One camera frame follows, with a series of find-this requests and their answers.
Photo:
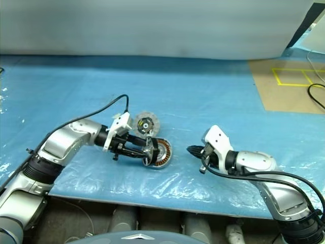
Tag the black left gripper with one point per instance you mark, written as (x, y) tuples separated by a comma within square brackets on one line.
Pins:
[(120, 147)]

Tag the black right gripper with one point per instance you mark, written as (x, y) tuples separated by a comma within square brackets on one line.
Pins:
[(210, 157)]

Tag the silver motor stator copper windings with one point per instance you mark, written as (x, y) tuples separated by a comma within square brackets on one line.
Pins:
[(162, 152)]

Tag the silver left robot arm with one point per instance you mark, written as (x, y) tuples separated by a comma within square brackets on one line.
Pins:
[(63, 142)]

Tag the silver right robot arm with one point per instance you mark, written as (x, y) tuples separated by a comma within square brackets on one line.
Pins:
[(256, 160)]

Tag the white round motor rotor cover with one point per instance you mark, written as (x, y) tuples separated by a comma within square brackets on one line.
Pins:
[(146, 124)]

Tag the blue plastic table sheet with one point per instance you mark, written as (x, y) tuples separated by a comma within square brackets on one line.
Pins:
[(177, 96)]

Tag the dark grey rounded cylinder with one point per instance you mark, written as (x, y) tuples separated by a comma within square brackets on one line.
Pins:
[(125, 219), (199, 225)]

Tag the grey robot torso silver chevron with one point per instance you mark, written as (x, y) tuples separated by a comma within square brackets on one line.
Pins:
[(137, 237)]

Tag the small white rounded part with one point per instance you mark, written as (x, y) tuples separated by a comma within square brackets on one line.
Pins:
[(234, 232)]

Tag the brown cardboard sheet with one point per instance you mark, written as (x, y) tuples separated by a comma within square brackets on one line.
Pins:
[(284, 96)]

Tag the white foam backdrop sheet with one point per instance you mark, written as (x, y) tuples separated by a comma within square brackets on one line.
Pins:
[(139, 25)]

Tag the white upright panel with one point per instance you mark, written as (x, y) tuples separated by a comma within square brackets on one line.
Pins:
[(316, 38)]

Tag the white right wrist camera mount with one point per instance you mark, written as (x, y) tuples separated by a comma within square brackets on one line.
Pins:
[(218, 139)]

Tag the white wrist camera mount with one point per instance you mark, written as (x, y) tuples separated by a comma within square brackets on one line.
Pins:
[(218, 139), (119, 125)]

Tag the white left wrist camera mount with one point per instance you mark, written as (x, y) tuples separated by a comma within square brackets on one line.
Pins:
[(119, 125)]

